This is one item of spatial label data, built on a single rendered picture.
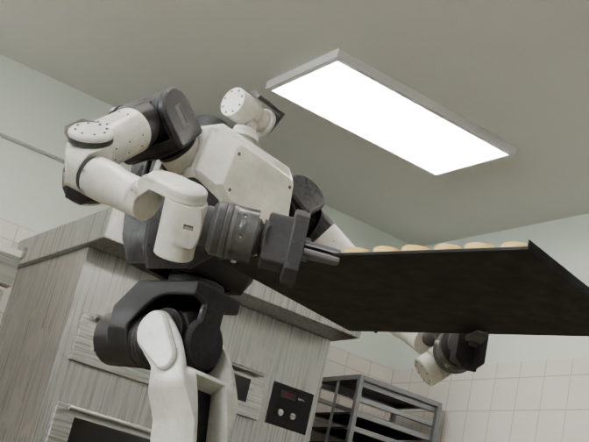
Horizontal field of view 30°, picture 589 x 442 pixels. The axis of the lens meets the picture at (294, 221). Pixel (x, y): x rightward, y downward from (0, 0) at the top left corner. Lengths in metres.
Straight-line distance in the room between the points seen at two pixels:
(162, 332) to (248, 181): 0.35
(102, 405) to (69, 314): 0.46
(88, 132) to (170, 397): 0.53
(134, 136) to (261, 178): 0.32
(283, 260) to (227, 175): 0.46
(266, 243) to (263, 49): 3.89
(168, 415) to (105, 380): 3.29
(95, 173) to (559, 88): 3.79
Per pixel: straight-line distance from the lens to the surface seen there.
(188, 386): 2.07
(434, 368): 2.22
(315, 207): 2.41
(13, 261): 1.80
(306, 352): 5.97
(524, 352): 6.77
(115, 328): 2.27
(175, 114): 2.14
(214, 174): 2.15
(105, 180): 1.84
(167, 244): 1.75
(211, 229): 1.72
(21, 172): 6.43
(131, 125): 2.04
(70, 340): 5.32
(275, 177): 2.26
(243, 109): 2.29
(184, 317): 2.17
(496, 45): 5.12
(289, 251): 1.73
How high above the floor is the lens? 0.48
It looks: 19 degrees up
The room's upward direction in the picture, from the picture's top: 13 degrees clockwise
